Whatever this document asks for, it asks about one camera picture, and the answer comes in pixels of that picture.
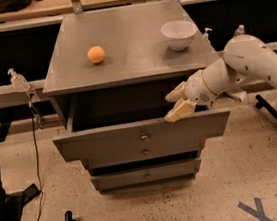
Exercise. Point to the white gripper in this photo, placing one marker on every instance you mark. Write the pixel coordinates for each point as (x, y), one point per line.
(196, 89)

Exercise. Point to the grey top drawer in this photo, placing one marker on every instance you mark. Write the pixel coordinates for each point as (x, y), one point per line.
(202, 124)

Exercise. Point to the grey drawer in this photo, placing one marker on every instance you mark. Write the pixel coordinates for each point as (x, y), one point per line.
(146, 175)
(141, 153)
(202, 124)

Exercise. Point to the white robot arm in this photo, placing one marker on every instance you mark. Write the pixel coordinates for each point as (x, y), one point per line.
(245, 58)

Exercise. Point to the grey middle drawer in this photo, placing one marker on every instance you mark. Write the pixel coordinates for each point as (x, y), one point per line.
(141, 153)

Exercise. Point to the grey bottom drawer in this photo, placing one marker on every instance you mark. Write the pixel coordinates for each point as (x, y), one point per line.
(146, 175)

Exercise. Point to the grey three-drawer cabinet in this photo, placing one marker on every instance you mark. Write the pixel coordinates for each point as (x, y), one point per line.
(131, 83)

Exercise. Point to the white ceramic bowl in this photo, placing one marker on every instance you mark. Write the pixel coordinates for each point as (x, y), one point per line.
(179, 35)

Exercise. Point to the small pump bottle behind cabinet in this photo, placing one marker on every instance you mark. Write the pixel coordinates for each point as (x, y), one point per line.
(206, 34)

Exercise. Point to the clear plastic water bottle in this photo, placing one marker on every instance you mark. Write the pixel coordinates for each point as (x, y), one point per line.
(239, 30)

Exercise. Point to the orange fruit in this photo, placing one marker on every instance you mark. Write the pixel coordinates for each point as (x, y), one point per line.
(96, 54)

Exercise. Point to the clear pump sanitizer bottle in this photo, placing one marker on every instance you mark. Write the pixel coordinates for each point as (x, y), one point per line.
(18, 81)

